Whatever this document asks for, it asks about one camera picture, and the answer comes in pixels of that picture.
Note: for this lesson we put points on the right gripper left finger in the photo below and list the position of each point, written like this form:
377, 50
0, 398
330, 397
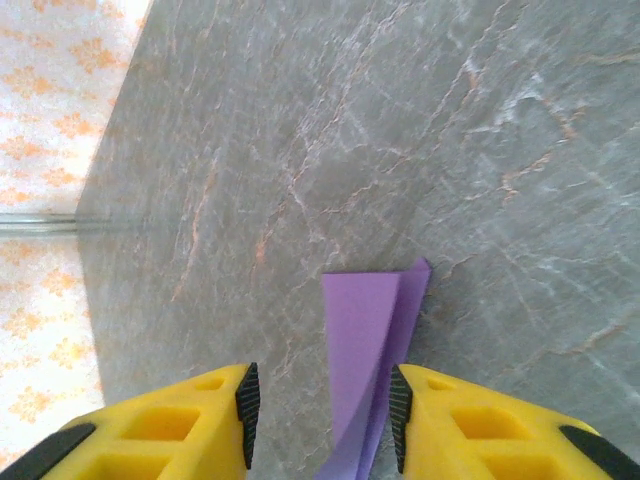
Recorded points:
165, 425

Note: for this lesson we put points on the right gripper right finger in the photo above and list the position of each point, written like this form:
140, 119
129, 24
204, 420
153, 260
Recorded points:
490, 430

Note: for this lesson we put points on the aluminium frame post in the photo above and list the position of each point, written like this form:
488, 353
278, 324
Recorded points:
40, 224

